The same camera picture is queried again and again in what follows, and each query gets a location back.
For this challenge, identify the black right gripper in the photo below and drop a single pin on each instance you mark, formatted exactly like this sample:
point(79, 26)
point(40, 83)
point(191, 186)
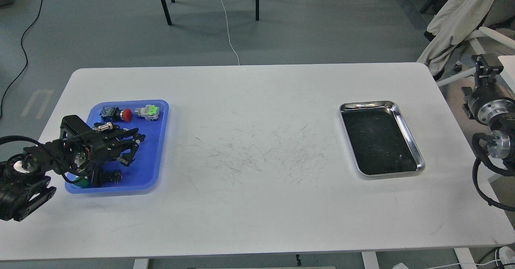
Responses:
point(486, 102)

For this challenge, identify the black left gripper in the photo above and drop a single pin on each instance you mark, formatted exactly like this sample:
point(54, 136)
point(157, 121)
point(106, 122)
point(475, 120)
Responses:
point(86, 154)

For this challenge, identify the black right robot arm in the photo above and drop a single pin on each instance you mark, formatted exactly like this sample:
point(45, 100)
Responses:
point(496, 151)

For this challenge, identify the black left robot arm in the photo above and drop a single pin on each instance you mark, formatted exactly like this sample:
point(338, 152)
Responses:
point(25, 185)

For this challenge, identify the blue plastic tray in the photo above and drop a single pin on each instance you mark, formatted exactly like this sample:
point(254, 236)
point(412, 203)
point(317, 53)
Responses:
point(143, 173)

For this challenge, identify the white chair with cloth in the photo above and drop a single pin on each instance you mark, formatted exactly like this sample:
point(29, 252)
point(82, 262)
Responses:
point(449, 28)

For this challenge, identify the silver metal tray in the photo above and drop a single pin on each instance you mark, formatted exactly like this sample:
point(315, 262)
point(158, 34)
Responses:
point(381, 142)

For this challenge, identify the red push button switch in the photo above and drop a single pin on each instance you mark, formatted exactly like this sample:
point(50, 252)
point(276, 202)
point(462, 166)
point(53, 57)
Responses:
point(115, 114)

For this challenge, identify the black switch contact block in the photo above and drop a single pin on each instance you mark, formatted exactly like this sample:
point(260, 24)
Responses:
point(101, 176)

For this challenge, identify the green grey switch part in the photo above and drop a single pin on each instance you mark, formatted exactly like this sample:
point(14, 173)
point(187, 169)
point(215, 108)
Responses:
point(148, 112)

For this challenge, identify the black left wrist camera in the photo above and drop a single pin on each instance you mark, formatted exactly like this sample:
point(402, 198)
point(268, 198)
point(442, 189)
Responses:
point(73, 127)

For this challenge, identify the green push button switch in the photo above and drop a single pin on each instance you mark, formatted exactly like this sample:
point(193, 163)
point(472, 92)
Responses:
point(82, 182)

